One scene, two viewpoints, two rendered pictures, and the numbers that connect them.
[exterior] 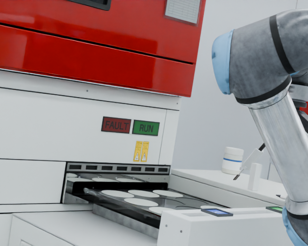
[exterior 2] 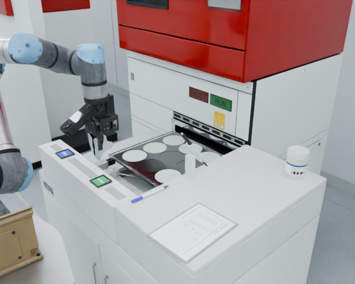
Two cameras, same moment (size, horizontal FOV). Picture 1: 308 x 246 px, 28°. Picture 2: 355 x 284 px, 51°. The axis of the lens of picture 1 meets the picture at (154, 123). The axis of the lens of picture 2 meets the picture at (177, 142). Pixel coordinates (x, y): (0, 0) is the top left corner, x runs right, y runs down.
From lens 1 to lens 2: 242 cm
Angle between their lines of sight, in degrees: 91
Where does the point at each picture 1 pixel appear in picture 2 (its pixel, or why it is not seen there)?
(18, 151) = (150, 96)
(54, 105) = (162, 74)
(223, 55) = not seen: outside the picture
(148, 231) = not seen: hidden behind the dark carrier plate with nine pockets
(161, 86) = (213, 69)
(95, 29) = (162, 24)
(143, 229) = not seen: hidden behind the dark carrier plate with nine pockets
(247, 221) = (61, 166)
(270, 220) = (73, 176)
